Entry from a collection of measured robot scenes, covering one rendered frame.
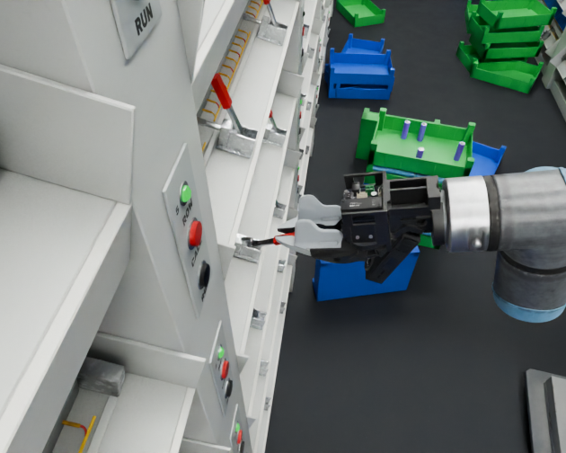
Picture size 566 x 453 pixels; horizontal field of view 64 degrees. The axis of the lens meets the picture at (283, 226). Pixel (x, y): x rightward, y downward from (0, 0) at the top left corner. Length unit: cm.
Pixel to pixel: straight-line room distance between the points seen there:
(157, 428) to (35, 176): 20
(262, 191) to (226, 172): 26
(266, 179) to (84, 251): 60
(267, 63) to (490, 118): 182
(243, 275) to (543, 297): 38
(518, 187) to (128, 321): 43
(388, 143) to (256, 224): 92
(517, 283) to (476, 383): 84
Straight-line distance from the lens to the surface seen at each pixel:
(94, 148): 19
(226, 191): 47
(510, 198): 55
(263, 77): 65
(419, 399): 138
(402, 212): 55
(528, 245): 58
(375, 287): 148
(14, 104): 19
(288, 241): 60
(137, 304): 27
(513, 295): 66
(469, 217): 54
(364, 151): 196
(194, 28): 26
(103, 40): 18
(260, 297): 84
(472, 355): 149
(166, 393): 36
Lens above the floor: 124
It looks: 48 degrees down
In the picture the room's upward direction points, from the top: straight up
